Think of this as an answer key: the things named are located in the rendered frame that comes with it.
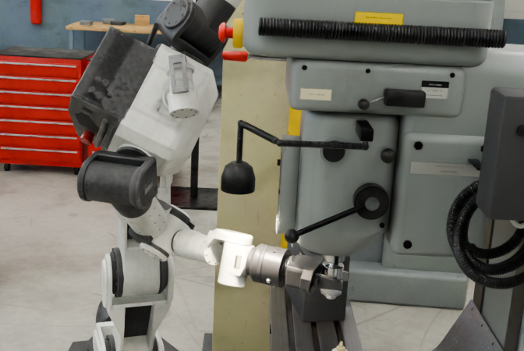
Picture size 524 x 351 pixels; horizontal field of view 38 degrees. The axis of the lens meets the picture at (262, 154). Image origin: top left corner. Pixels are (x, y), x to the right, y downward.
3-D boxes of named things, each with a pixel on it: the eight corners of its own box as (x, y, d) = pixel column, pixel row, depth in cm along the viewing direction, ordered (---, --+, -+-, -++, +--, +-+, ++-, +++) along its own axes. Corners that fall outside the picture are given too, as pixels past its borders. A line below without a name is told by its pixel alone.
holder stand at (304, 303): (302, 322, 203) (306, 253, 198) (283, 287, 224) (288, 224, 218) (345, 320, 205) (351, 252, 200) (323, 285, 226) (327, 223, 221)
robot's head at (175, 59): (170, 104, 169) (165, 93, 161) (167, 69, 171) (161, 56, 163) (198, 101, 169) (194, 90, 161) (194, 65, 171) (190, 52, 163)
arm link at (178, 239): (208, 274, 182) (164, 259, 197) (229, 237, 186) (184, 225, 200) (180, 252, 176) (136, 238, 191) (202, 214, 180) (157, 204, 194)
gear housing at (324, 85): (288, 111, 144) (292, 58, 142) (284, 88, 168) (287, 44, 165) (462, 119, 145) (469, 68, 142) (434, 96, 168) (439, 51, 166)
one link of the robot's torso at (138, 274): (104, 288, 223) (102, 132, 215) (162, 283, 229) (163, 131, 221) (111, 307, 209) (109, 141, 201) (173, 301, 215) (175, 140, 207)
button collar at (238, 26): (231, 49, 150) (233, 19, 149) (233, 46, 156) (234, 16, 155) (242, 50, 150) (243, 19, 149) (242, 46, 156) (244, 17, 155)
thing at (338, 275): (317, 294, 166) (320, 270, 165) (323, 285, 170) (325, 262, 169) (338, 298, 165) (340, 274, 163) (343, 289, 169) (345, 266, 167)
